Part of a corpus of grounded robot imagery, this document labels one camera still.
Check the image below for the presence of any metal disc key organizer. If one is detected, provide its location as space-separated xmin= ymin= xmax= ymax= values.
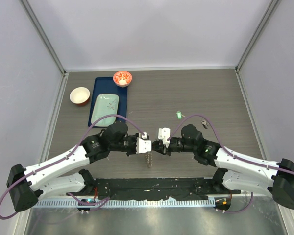
xmin=144 ymin=152 xmax=153 ymax=169

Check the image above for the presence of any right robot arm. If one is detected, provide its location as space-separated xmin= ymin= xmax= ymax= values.
xmin=152 ymin=124 xmax=294 ymax=210

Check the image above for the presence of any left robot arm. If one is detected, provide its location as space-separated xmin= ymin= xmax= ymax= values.
xmin=7 ymin=121 xmax=151 ymax=212

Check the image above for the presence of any black-head key far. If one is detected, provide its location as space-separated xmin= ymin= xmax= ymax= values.
xmin=201 ymin=120 xmax=208 ymax=129

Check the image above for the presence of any green key tag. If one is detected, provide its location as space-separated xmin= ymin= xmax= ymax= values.
xmin=176 ymin=111 xmax=185 ymax=119

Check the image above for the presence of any light green rectangular plate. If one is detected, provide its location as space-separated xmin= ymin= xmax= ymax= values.
xmin=91 ymin=94 xmax=119 ymax=127

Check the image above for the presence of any blue tray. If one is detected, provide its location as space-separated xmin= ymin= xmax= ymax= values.
xmin=88 ymin=77 xmax=127 ymax=126

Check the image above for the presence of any white and red bowl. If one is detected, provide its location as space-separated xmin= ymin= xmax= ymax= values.
xmin=69 ymin=87 xmax=90 ymax=106

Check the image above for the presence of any red patterned bowl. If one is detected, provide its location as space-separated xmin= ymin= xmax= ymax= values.
xmin=113 ymin=71 xmax=132 ymax=87

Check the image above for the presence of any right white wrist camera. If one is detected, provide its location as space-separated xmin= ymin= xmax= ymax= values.
xmin=157 ymin=128 xmax=171 ymax=148

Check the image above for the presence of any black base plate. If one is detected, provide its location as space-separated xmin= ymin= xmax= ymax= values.
xmin=95 ymin=177 xmax=241 ymax=201

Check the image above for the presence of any slotted cable duct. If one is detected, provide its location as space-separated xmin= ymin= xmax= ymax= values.
xmin=34 ymin=197 xmax=215 ymax=208

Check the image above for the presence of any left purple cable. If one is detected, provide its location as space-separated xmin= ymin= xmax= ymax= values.
xmin=0 ymin=114 xmax=147 ymax=220

